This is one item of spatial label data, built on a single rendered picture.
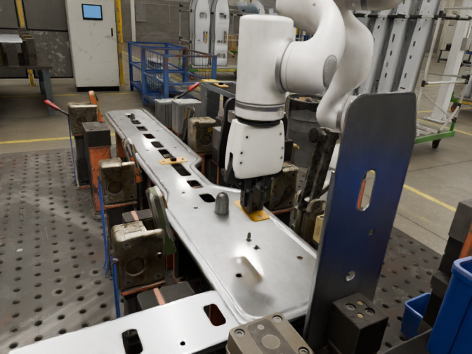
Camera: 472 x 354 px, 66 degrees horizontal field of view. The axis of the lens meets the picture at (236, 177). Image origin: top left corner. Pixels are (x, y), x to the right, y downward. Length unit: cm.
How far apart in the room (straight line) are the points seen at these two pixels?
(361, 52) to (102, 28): 686
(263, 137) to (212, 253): 24
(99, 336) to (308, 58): 48
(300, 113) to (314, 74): 324
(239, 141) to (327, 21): 22
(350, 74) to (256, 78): 52
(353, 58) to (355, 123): 67
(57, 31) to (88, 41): 96
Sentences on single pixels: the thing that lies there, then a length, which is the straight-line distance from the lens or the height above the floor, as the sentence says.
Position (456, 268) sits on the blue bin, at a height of 116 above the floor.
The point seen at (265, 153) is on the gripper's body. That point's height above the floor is 119.
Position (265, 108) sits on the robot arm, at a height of 127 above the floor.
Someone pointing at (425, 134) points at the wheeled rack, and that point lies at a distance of 498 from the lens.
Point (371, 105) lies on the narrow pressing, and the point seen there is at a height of 133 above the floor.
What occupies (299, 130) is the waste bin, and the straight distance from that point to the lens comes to 384.
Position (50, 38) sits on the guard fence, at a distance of 842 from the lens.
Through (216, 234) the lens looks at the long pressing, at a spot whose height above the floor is 100.
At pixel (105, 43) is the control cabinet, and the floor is 90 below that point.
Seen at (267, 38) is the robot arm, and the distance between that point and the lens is 57.
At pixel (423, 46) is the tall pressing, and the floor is 127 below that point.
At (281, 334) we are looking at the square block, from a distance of 47.
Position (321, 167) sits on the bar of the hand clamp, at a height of 114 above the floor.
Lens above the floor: 140
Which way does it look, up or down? 23 degrees down
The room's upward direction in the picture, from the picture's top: 4 degrees clockwise
